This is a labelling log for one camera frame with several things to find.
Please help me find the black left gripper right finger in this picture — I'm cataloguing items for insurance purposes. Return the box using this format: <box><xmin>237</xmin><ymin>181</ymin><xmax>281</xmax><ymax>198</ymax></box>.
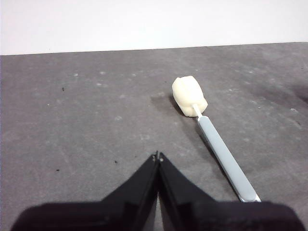
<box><xmin>158</xmin><ymin>152</ymin><xmax>306</xmax><ymax>231</ymax></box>

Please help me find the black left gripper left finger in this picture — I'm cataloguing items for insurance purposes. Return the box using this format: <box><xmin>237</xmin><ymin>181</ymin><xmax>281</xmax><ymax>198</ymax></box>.
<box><xmin>11</xmin><ymin>151</ymin><xmax>160</xmax><ymax>231</ymax></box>

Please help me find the sponge cup brush grey handle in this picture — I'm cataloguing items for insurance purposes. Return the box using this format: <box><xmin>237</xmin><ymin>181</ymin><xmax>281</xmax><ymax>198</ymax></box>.
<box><xmin>171</xmin><ymin>75</ymin><xmax>262</xmax><ymax>203</ymax></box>

